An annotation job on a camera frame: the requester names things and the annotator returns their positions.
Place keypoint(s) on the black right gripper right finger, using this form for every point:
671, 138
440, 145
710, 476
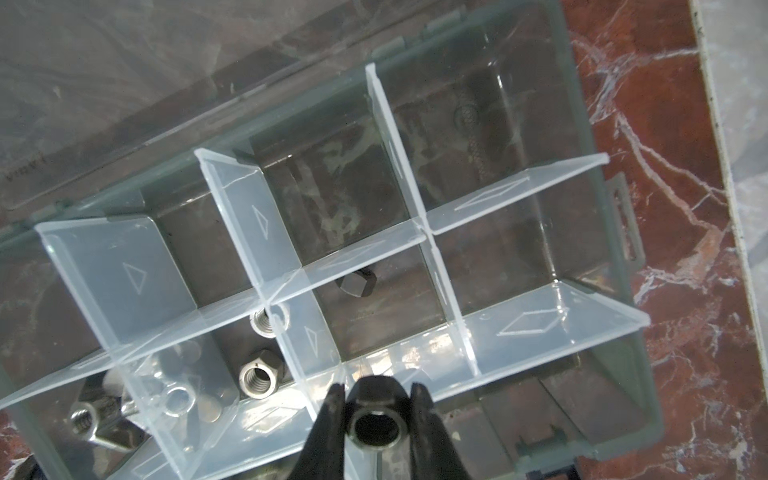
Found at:
432, 453

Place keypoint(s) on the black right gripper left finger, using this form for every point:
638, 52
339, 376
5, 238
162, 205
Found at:
322, 456

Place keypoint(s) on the black hex nut apart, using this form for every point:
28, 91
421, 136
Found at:
358, 284

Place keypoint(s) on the silver hex nut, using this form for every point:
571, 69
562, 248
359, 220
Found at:
260, 377
261, 321

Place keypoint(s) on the black hex nut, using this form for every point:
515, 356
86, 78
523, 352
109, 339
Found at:
377, 413

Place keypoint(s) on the clear plastic organizer box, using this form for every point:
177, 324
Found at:
444, 145

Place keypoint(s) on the silver wing nut in box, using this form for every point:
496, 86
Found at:
104, 414

